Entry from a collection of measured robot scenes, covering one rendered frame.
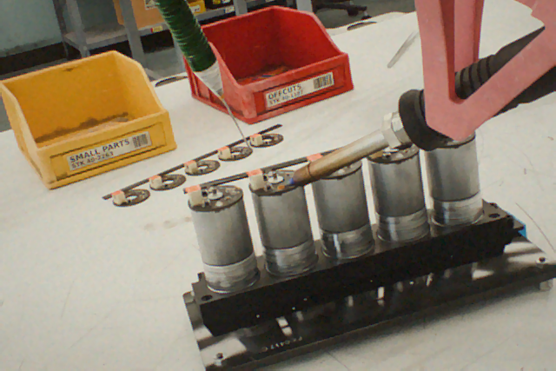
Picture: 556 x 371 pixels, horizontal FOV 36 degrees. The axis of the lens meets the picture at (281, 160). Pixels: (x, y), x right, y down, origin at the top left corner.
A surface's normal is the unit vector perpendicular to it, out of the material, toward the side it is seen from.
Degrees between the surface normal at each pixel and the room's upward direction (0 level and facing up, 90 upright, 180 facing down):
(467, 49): 88
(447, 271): 0
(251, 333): 0
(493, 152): 0
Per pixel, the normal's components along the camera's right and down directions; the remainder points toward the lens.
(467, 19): -0.47, 0.36
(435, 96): -0.53, 0.53
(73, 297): -0.17, -0.92
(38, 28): 0.44, 0.26
